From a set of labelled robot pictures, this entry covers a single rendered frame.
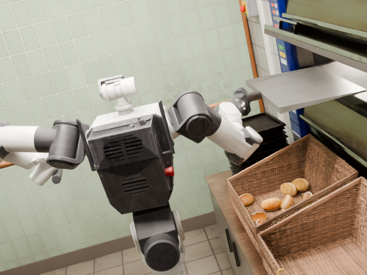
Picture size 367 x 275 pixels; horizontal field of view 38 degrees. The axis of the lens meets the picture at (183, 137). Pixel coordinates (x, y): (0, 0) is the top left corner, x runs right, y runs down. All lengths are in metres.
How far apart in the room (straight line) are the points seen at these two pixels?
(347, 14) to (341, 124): 0.54
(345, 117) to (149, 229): 1.03
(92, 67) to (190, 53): 0.64
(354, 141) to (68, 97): 1.92
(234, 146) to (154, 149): 0.34
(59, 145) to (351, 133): 1.20
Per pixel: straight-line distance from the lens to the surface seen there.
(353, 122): 2.33
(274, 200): 2.66
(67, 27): 3.47
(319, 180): 2.71
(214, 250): 3.62
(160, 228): 1.79
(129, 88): 1.76
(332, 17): 2.20
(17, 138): 1.89
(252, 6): 3.22
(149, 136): 1.61
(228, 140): 1.83
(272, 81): 2.64
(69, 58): 3.50
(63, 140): 1.81
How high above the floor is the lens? 1.86
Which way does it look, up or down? 19 degrees down
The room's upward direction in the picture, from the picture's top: 14 degrees counter-clockwise
